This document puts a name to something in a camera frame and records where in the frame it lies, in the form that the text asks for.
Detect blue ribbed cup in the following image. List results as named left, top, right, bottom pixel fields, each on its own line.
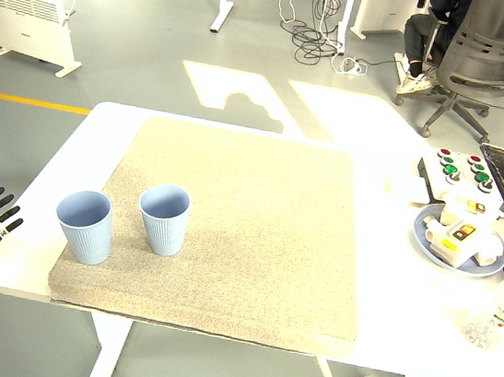
left=50, top=185, right=119, bottom=268
left=132, top=181, right=194, bottom=261

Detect white push-button control box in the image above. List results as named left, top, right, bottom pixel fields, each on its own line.
left=450, top=151, right=504, bottom=204
left=414, top=144, right=475, bottom=204

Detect white table leg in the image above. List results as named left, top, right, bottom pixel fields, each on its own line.
left=82, top=309, right=134, bottom=377

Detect white panel heater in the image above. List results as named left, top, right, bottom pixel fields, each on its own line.
left=348, top=0, right=427, bottom=47
left=0, top=0, right=91, bottom=80

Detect grey-brown foam mat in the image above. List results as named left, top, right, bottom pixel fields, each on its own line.
left=42, top=104, right=383, bottom=360

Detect blue plate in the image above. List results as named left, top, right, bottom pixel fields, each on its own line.
left=407, top=199, right=504, bottom=282

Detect white pipe fitting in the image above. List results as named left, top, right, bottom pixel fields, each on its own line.
left=472, top=220, right=504, bottom=268
left=420, top=214, right=444, bottom=242

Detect seated person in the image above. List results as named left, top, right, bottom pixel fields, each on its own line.
left=393, top=0, right=475, bottom=103

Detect white box green red labels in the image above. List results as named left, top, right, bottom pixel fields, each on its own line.
left=438, top=189, right=503, bottom=234

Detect clear bottle red cap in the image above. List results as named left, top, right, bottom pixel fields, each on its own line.
left=458, top=256, right=504, bottom=354

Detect grey mesh office chair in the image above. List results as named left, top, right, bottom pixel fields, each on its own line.
left=392, top=0, right=504, bottom=148

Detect black cable bundle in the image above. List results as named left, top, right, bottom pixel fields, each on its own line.
left=275, top=15, right=349, bottom=69

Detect white switch box red button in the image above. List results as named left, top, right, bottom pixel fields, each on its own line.
left=426, top=212, right=491, bottom=271

